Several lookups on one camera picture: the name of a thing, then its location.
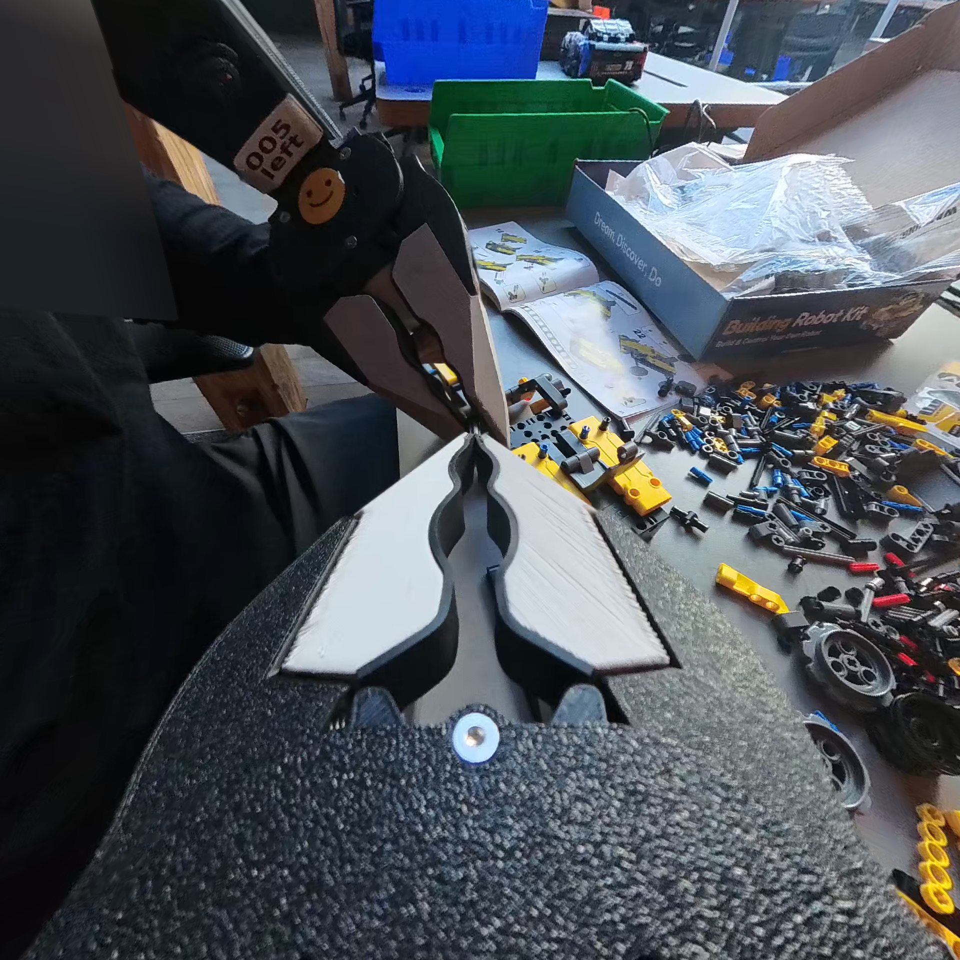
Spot yellow beams and wheels pile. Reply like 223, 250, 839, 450
798, 622, 960, 815

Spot partly built yellow model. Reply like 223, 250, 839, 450
506, 375, 674, 537

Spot cardboard set box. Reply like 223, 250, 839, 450
564, 153, 960, 363

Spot black chair armrest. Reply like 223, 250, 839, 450
141, 330, 258, 382

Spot wooden post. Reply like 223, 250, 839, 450
126, 105, 310, 434

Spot open instruction booklet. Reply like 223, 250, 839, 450
466, 221, 708, 423

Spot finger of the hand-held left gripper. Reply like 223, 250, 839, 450
390, 223, 514, 449
322, 294, 474, 442

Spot person's black clothing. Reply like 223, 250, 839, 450
0, 311, 400, 942

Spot clear plastic parts bag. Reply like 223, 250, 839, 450
615, 142, 880, 292

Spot small black connector piece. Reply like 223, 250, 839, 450
420, 363, 475, 436

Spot green plastic bin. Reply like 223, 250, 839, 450
427, 78, 670, 213

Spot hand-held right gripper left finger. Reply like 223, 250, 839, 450
281, 433, 481, 704

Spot blue plastic bin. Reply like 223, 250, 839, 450
372, 0, 550, 87

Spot person's left forearm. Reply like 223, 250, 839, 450
142, 172, 376, 384

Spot yellow black sticker sheet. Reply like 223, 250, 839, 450
909, 367, 960, 453

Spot pile of small building pieces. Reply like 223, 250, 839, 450
641, 378, 960, 960

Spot wooden top table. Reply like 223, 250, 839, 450
373, 51, 789, 130

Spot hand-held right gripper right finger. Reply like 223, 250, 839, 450
478, 433, 672, 699

